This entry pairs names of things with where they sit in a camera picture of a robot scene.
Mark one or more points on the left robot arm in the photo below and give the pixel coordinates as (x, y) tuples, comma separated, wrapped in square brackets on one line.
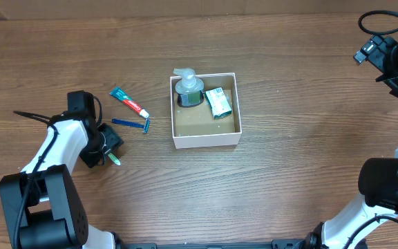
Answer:
[(41, 205)]

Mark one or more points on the green toothbrush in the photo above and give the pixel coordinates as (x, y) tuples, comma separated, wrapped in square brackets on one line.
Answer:
[(114, 159)]

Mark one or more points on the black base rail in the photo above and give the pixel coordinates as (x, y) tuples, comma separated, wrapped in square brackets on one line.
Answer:
[(213, 246)]

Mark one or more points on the red green toothpaste tube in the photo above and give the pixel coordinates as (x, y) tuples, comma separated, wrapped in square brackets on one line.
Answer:
[(124, 98)]

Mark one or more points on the white cardboard box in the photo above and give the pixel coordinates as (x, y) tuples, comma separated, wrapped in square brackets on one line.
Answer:
[(195, 126)]

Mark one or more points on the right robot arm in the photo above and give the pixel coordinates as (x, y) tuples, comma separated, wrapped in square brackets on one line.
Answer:
[(377, 200)]

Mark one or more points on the blue disposable razor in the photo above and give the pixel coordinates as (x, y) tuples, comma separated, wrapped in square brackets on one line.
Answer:
[(144, 127)]

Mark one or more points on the purple soap pump bottle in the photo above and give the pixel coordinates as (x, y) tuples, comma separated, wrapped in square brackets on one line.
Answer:
[(190, 88)]

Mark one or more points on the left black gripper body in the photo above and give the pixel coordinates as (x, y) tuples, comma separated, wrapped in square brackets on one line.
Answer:
[(108, 139)]

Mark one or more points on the green white soap bar box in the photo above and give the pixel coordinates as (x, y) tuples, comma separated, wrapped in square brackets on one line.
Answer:
[(218, 102)]

